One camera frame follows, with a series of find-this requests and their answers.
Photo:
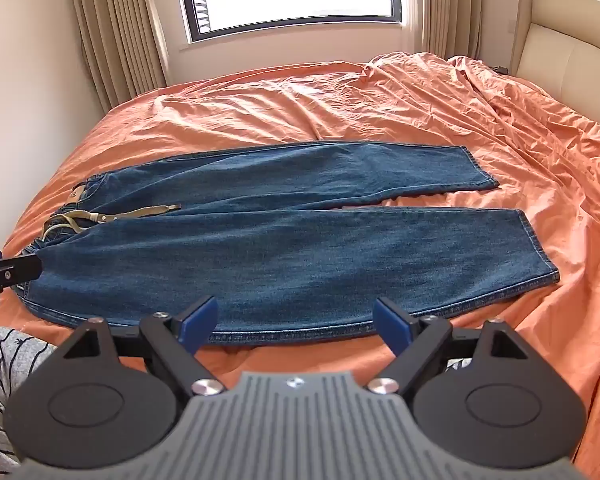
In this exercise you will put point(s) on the beige padded headboard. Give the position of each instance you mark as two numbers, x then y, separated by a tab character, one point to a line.
570	50

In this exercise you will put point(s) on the olive fabric belt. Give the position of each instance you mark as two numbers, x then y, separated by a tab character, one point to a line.
130	211

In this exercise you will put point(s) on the orange bed sheet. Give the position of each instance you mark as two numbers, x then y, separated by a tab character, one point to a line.
290	105

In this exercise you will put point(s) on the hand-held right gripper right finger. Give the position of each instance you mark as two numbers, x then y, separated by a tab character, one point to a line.
390	326

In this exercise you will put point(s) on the beige curtain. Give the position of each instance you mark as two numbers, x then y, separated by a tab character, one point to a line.
442	5
115	30

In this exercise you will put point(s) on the small dark object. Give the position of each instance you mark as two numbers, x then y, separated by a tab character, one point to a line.
501	68

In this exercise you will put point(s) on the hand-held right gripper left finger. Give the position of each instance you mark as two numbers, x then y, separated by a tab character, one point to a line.
200	326

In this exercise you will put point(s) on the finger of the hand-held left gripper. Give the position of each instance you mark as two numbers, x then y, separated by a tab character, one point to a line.
22	267

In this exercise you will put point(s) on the grey striped clothing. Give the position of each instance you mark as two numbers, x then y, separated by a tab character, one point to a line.
5	385

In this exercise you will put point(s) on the blue denim pants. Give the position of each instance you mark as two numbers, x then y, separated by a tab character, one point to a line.
280	255

